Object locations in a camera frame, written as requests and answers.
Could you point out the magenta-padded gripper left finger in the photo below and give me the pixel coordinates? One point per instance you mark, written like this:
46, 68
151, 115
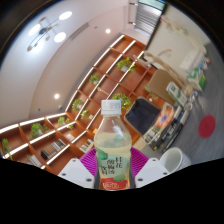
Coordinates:
74, 171

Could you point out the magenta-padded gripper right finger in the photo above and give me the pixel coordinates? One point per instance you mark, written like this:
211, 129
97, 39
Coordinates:
152, 170

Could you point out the clear plastic drink bottle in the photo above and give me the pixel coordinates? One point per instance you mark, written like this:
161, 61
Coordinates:
112, 146

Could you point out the white patterned ceramic mug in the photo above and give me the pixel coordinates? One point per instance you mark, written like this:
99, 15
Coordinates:
175, 160

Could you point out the stack of dark books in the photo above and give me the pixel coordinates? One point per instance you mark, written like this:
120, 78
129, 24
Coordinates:
165, 123

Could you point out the dark upholstered chair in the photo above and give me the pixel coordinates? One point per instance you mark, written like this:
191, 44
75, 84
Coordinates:
142, 116

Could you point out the flat round red coaster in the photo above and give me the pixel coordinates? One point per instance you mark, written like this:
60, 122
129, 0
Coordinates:
207, 126

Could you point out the round recessed ceiling light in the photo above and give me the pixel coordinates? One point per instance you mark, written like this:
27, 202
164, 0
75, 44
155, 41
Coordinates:
107, 30
56, 96

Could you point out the green and white carton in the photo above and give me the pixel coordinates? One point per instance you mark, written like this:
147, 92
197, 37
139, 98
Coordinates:
176, 93

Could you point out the green and white tissue box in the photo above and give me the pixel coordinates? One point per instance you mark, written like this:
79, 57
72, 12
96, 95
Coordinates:
197, 79

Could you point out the wooden artist mannequin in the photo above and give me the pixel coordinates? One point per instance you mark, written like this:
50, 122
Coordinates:
170, 68

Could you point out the stack of white boxes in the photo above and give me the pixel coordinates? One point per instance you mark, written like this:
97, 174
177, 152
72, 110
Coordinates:
191, 60

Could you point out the ceiling lamp with round lights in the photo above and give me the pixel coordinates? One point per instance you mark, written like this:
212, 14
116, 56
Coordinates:
60, 36

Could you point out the grey window curtain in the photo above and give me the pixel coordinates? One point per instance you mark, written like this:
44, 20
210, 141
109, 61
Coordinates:
148, 18

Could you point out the dark framed window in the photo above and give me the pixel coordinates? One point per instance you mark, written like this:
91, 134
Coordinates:
151, 4

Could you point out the wooden wall shelf unit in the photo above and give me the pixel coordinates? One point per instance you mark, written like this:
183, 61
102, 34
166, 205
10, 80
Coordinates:
100, 80

